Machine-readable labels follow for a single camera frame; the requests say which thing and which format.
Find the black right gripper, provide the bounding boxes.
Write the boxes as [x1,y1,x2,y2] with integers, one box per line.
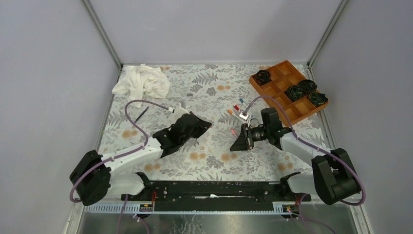
[230,123,270,152]

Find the pink pen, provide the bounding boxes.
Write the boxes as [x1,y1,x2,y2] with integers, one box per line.
[230,129,238,137]

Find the white pen blue tip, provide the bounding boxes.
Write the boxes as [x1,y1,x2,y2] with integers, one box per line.
[239,98,247,108]

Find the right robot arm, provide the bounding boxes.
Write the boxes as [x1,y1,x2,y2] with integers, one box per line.
[230,108,362,205]

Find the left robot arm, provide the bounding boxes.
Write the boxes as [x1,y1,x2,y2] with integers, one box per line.
[69,112,212,206]

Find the black pen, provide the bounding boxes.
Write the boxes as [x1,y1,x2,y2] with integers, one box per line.
[134,106,149,123]

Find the floral patterned mat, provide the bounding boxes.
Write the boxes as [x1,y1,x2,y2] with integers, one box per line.
[98,64,312,181]

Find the white crumpled cloth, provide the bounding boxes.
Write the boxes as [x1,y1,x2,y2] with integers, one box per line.
[112,64,170,101]

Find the orange compartment tray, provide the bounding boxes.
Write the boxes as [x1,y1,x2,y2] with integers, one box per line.
[249,60,329,126]

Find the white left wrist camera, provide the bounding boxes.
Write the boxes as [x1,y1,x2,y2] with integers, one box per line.
[168,102,190,119]

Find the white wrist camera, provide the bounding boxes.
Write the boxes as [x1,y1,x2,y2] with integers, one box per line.
[168,102,190,119]
[239,111,251,123]

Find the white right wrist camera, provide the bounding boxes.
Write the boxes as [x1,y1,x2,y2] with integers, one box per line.
[239,111,251,123]

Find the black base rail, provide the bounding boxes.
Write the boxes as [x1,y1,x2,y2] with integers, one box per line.
[121,180,300,212]

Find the black green cable coil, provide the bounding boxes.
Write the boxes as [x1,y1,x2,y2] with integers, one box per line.
[307,91,329,107]

